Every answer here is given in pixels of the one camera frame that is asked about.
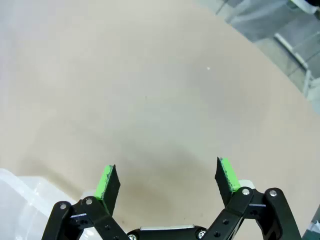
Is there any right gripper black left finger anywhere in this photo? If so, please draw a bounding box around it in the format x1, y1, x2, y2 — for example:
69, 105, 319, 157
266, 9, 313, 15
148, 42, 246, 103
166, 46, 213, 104
41, 163, 129, 240

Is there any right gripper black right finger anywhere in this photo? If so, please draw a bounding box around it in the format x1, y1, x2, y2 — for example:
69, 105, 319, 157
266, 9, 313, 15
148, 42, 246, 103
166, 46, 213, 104
203, 156, 302, 240

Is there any clear plastic container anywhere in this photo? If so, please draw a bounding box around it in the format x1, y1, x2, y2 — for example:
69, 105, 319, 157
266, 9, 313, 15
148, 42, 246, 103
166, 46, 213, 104
0, 167, 83, 240

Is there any white office table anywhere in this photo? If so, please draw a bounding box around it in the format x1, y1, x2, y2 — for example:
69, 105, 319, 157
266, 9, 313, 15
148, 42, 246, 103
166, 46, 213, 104
274, 32, 316, 98

